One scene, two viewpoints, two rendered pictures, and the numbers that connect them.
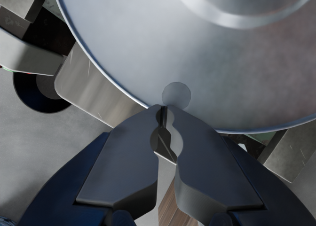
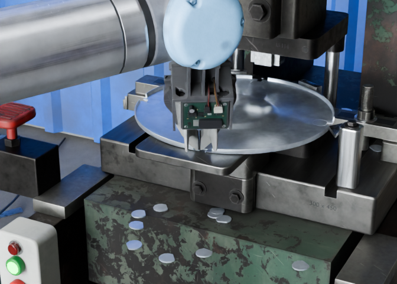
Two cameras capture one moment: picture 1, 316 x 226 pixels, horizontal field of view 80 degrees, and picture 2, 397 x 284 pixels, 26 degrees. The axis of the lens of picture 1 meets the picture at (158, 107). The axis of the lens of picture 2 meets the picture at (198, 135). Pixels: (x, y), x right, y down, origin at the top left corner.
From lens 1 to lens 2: 110 cm
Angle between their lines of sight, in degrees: 72
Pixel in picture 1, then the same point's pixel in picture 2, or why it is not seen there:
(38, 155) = not seen: outside the picture
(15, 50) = (45, 229)
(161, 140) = (200, 158)
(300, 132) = (367, 254)
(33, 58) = (50, 253)
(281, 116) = (270, 149)
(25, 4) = (67, 201)
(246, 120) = (250, 150)
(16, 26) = (47, 221)
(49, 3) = (91, 198)
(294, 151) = (367, 267)
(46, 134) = not seen: outside the picture
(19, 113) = not seen: outside the picture
